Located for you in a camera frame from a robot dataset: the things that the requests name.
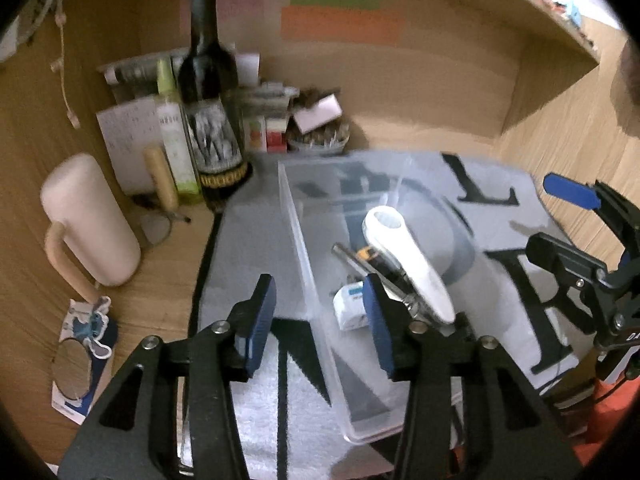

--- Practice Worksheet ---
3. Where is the blue cartoon card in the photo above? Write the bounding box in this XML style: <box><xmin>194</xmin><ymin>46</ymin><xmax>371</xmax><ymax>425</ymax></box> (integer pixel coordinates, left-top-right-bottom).
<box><xmin>50</xmin><ymin>296</ymin><xmax>121</xmax><ymax>423</ymax></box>

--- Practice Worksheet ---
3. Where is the dark wine bottle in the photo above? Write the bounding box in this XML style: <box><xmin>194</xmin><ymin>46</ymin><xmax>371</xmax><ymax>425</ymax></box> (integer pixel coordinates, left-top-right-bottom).
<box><xmin>177</xmin><ymin>0</ymin><xmax>251</xmax><ymax>213</ymax></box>

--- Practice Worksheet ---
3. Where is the hanging beige cord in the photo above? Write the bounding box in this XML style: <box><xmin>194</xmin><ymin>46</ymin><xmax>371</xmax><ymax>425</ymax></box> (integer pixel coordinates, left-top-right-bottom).
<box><xmin>50</xmin><ymin>0</ymin><xmax>81</xmax><ymax>128</ymax></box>

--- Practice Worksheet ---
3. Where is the round metal-rimmed lens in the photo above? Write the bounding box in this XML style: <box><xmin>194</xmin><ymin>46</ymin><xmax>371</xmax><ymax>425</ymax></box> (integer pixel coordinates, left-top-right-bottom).
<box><xmin>134</xmin><ymin>195</ymin><xmax>193</xmax><ymax>247</ymax></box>

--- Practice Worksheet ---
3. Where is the small round mirror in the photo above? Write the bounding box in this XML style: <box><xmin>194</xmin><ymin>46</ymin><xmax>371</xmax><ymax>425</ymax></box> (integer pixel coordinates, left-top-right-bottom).
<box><xmin>52</xmin><ymin>338</ymin><xmax>93</xmax><ymax>400</ymax></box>

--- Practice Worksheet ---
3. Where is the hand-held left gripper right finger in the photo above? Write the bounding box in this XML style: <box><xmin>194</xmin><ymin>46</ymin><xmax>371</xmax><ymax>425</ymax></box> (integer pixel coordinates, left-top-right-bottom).
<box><xmin>362</xmin><ymin>272</ymin><xmax>583</xmax><ymax>480</ymax></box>

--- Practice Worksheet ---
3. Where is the grey mat with black letters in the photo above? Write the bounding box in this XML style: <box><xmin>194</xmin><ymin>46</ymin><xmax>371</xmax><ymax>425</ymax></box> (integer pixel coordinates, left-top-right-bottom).
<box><xmin>180</xmin><ymin>150</ymin><xmax>591</xmax><ymax>480</ymax></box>

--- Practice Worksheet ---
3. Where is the white eraser with blue label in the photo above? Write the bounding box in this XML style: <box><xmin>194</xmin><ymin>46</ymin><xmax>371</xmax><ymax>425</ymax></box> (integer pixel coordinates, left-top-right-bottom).
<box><xmin>333</xmin><ymin>282</ymin><xmax>373</xmax><ymax>332</ymax></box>

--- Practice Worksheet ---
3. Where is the white handheld device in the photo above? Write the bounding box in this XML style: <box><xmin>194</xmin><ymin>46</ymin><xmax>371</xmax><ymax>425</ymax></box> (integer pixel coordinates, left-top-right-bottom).
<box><xmin>362</xmin><ymin>206</ymin><xmax>457</xmax><ymax>325</ymax></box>

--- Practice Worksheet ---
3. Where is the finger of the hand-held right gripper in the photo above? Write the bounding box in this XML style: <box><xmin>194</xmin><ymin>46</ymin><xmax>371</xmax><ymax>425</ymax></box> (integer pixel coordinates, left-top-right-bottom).
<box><xmin>527</xmin><ymin>232</ymin><xmax>613</xmax><ymax>291</ymax></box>
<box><xmin>542</xmin><ymin>172</ymin><xmax>640</xmax><ymax>272</ymax></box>

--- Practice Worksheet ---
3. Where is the wooden tool handle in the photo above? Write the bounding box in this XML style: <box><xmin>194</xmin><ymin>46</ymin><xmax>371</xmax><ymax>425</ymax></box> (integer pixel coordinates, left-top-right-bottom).
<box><xmin>144</xmin><ymin>147</ymin><xmax>180</xmax><ymax>213</ymax></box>

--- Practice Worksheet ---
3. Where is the pile of clutter items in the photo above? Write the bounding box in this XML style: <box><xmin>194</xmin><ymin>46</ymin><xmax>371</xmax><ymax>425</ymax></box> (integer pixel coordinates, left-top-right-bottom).
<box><xmin>97</xmin><ymin>50</ymin><xmax>301</xmax><ymax>116</ymax></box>

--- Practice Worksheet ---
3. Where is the red and white box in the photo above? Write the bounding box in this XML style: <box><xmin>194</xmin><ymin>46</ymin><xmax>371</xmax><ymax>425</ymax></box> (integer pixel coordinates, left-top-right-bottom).
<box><xmin>265</xmin><ymin>117</ymin><xmax>290</xmax><ymax>153</ymax></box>

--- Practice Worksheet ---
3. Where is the orange sticky note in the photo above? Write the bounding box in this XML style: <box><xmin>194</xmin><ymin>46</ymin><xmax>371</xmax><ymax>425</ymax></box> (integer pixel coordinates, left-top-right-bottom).
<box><xmin>281</xmin><ymin>7</ymin><xmax>403</xmax><ymax>46</ymax></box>

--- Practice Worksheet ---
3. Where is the white paper note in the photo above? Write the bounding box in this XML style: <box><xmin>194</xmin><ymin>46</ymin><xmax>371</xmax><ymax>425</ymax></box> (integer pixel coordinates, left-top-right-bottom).
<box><xmin>96</xmin><ymin>97</ymin><xmax>166</xmax><ymax>196</ymax></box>

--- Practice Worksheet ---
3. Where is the orange and green box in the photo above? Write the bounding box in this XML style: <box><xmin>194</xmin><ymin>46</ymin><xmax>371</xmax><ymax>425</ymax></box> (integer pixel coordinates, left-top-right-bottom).
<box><xmin>242</xmin><ymin>112</ymin><xmax>268</xmax><ymax>153</ymax></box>

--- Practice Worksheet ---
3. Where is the green and white carton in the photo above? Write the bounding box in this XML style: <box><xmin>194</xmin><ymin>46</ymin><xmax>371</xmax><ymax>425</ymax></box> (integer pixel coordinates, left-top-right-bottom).
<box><xmin>156</xmin><ymin>102</ymin><xmax>203</xmax><ymax>203</ymax></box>

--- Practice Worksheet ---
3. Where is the clear plastic storage box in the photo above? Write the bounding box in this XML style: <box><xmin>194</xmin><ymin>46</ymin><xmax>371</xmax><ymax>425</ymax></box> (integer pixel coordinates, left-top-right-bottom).
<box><xmin>277</xmin><ymin>152</ymin><xmax>481</xmax><ymax>446</ymax></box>

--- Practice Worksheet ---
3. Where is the orange cloth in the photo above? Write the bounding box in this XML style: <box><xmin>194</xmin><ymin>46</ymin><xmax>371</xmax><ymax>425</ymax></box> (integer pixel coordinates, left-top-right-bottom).
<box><xmin>582</xmin><ymin>377</ymin><xmax>640</xmax><ymax>461</ymax></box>

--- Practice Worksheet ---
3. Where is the bowl of small bits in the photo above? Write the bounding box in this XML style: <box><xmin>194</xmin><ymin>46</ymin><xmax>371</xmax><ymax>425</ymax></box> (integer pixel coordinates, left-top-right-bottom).
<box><xmin>286</xmin><ymin>122</ymin><xmax>351</xmax><ymax>156</ymax></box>

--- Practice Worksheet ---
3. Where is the small white cardboard box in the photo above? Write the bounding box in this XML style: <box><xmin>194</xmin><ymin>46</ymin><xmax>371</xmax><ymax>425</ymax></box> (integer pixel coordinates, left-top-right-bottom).
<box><xmin>292</xmin><ymin>92</ymin><xmax>343</xmax><ymax>132</ymax></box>

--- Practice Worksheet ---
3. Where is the silver metal rod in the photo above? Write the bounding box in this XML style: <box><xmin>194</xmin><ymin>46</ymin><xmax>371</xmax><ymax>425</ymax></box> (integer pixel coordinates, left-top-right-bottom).
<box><xmin>332</xmin><ymin>242</ymin><xmax>426</xmax><ymax>316</ymax></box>

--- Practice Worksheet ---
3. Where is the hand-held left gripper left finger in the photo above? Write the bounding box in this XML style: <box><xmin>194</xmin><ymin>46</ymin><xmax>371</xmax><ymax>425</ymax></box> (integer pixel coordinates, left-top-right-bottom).
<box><xmin>57</xmin><ymin>274</ymin><xmax>277</xmax><ymax>480</ymax></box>

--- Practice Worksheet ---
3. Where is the cream mug with handle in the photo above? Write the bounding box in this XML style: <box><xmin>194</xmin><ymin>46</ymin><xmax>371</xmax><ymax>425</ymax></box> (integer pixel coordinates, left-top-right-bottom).
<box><xmin>40</xmin><ymin>154</ymin><xmax>142</xmax><ymax>303</ymax></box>

